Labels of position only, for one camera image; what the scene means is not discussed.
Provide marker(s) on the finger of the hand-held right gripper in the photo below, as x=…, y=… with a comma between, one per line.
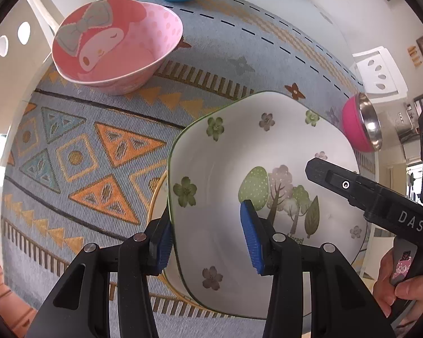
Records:
x=335, y=179

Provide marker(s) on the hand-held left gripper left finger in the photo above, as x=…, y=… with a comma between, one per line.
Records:
x=162, y=250

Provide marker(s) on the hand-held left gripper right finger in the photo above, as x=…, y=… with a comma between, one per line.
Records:
x=252, y=243

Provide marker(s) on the round blue leaf print plate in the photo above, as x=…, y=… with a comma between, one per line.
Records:
x=160, y=197

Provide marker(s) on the pink steel bowl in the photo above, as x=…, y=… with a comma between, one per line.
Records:
x=352, y=126

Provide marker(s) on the hexagonal tree print plate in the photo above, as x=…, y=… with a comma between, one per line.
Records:
x=218, y=162

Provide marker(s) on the pink cartoon bowl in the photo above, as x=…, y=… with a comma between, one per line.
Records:
x=102, y=42

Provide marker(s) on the person's right hand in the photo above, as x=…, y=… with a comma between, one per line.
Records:
x=382, y=281

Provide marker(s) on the patterned blue table mat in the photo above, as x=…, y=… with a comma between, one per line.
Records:
x=91, y=197

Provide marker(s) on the white chair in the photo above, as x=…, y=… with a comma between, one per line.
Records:
x=394, y=74
x=42, y=17
x=12, y=60

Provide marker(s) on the yellow wall ornament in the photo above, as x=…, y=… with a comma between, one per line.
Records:
x=414, y=56

